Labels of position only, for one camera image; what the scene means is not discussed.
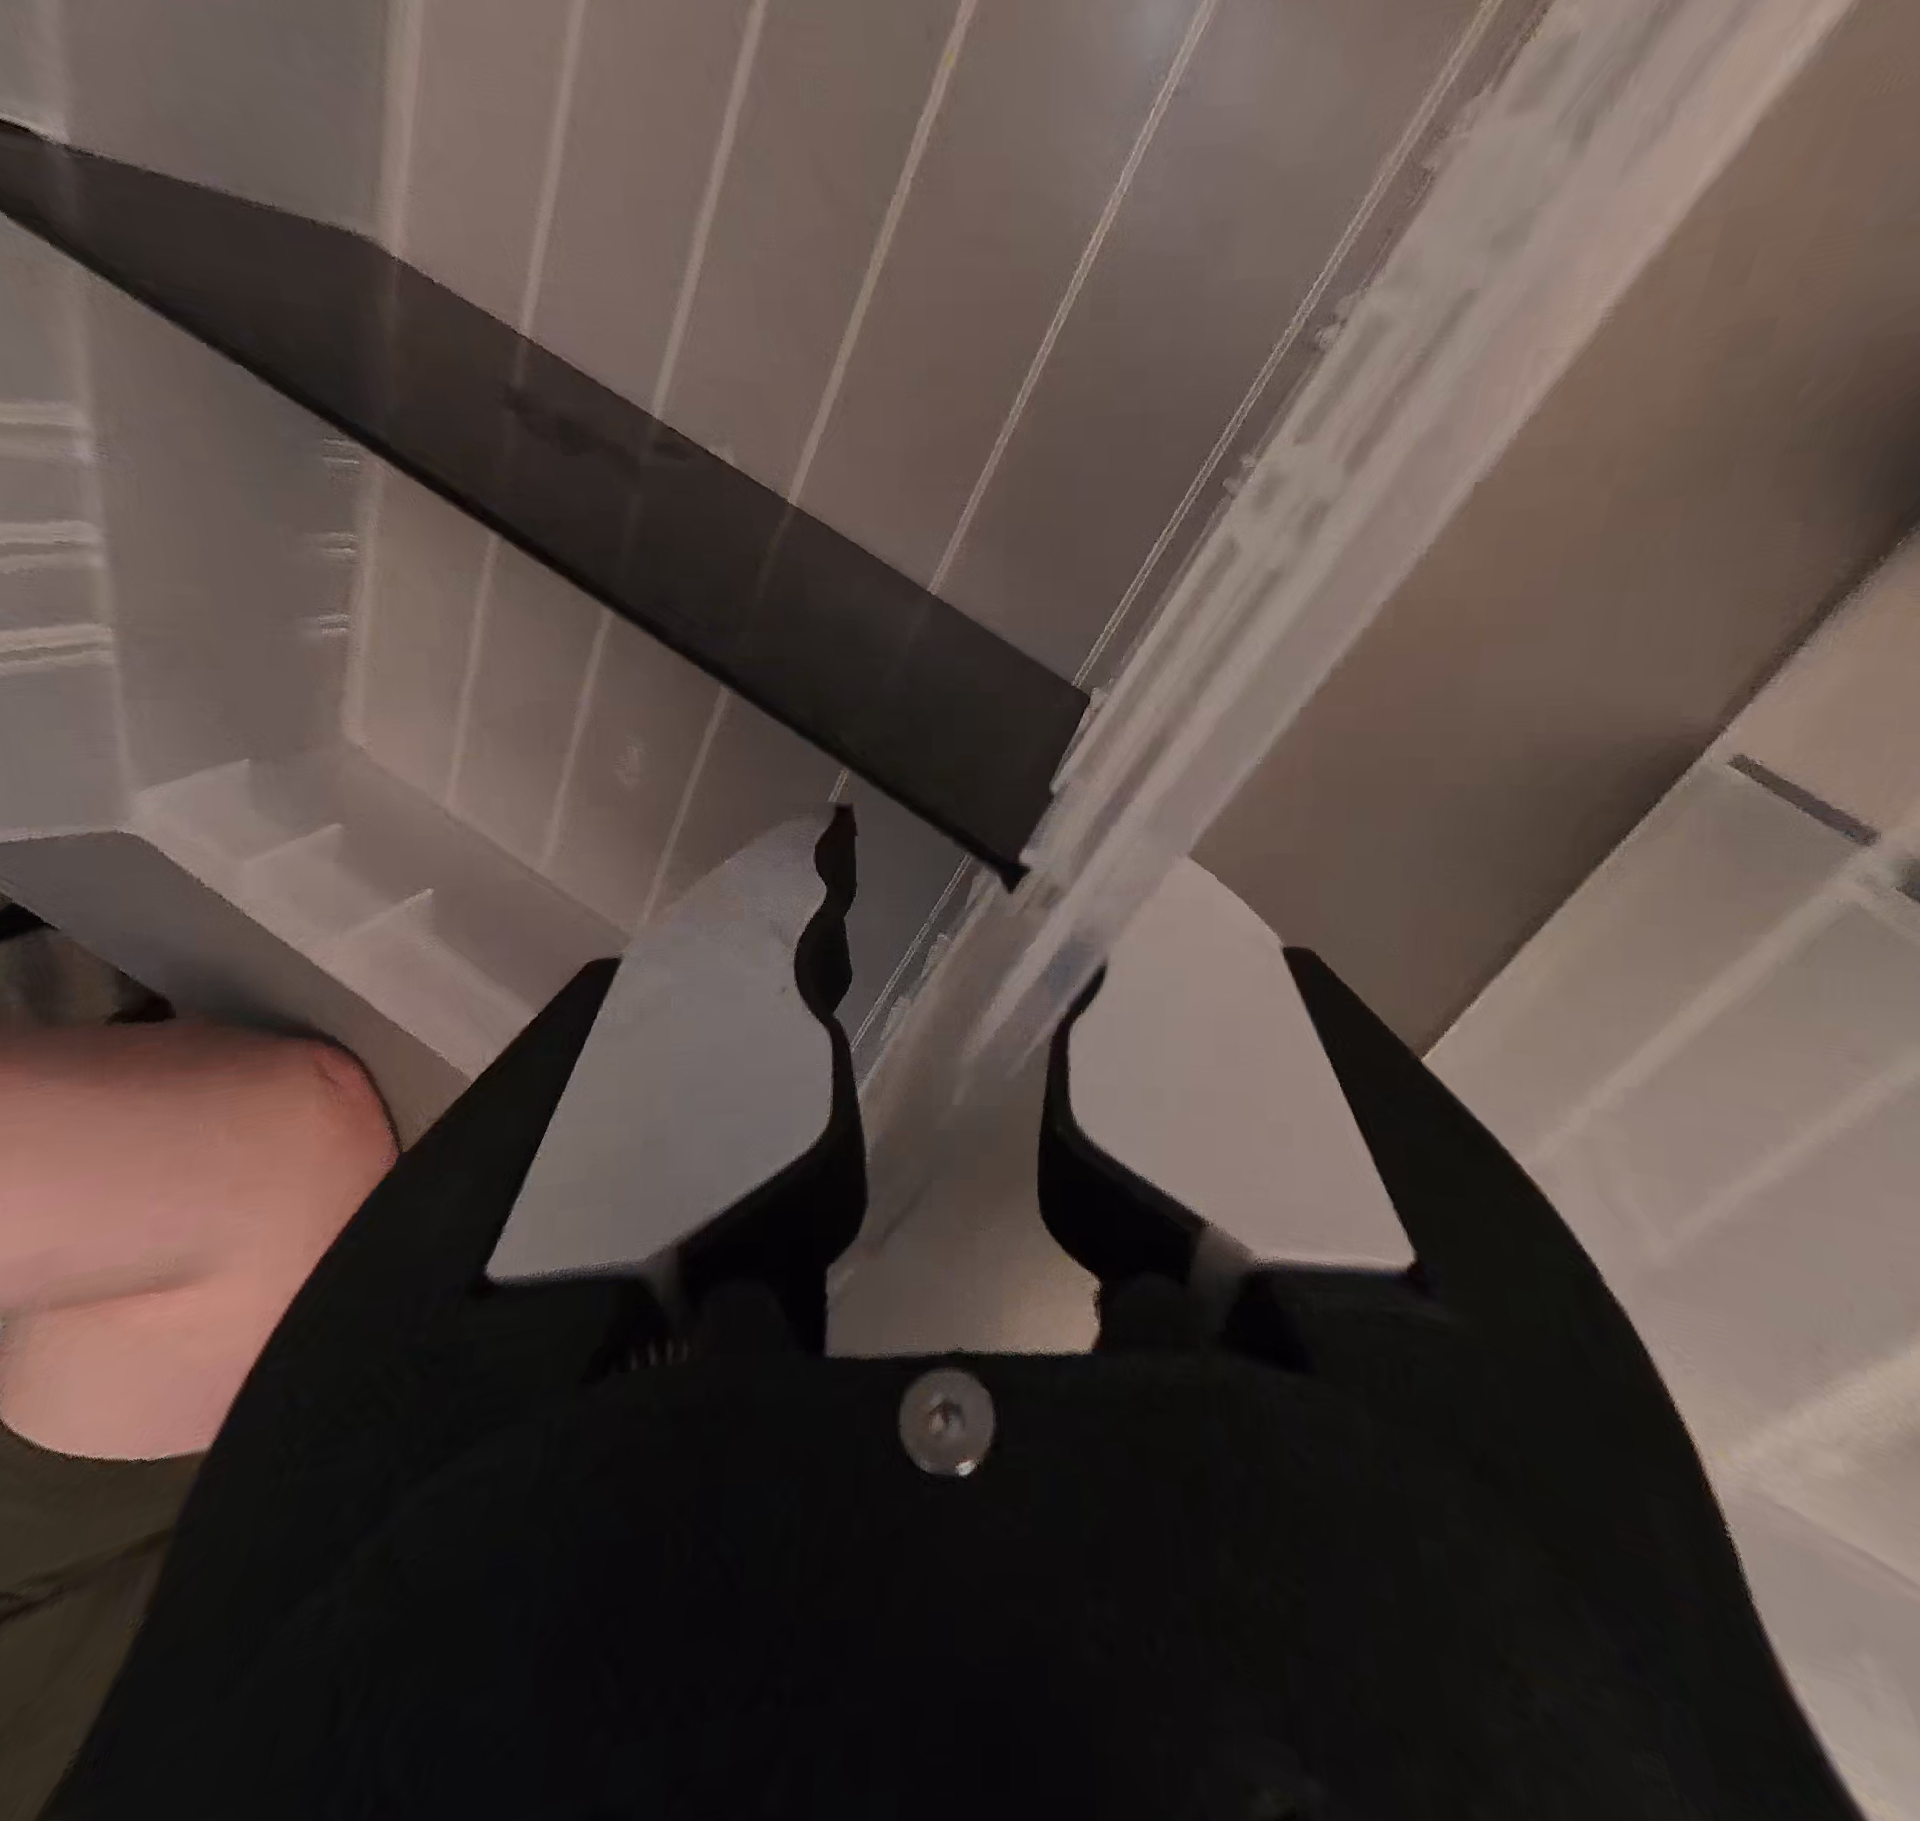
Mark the clear plastic storage box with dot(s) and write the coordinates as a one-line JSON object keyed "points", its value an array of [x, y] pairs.
{"points": [[1725, 1027], [900, 127]]}

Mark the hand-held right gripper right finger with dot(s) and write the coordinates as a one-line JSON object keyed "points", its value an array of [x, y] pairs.
{"points": [[1246, 1101]]}

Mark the person's left forearm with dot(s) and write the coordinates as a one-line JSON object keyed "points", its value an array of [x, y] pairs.
{"points": [[150, 1207]]}

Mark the black usb hub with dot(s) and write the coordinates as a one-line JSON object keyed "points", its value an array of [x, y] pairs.
{"points": [[525, 411]]}

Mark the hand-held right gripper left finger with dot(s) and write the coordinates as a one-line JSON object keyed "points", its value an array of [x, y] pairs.
{"points": [[675, 1101]]}

